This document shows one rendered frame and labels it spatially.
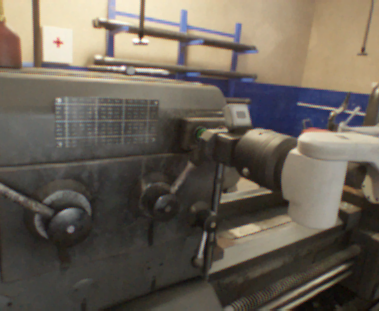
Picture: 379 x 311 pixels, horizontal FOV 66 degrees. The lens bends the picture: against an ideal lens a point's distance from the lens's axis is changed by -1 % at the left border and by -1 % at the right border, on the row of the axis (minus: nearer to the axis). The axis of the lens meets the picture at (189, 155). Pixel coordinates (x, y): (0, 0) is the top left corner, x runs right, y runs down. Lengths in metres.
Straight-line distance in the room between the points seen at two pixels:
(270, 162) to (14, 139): 0.39
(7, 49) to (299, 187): 0.55
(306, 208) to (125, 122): 0.34
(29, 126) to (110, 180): 0.17
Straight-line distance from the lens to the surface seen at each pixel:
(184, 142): 0.61
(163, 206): 0.58
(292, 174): 0.42
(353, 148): 0.41
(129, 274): 0.72
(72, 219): 0.51
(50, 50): 3.72
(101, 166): 0.56
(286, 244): 1.13
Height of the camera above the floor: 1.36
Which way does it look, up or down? 15 degrees down
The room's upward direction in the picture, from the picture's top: 5 degrees clockwise
